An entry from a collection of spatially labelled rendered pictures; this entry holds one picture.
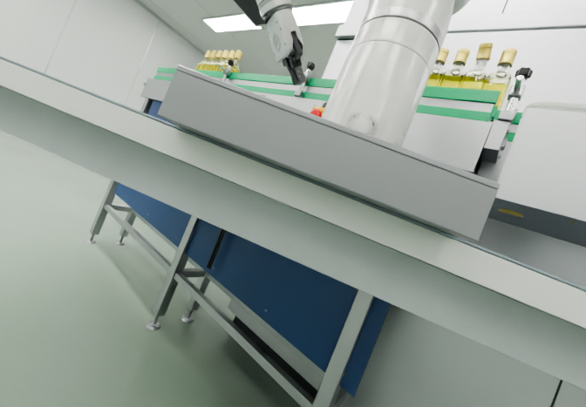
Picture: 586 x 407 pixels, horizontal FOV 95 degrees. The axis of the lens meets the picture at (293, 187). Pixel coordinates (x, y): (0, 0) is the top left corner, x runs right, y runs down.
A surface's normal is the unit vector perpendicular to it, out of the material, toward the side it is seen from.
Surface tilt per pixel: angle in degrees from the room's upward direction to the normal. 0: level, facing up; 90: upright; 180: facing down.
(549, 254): 90
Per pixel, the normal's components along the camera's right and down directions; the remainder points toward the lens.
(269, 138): -0.12, -0.07
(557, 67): -0.54, -0.24
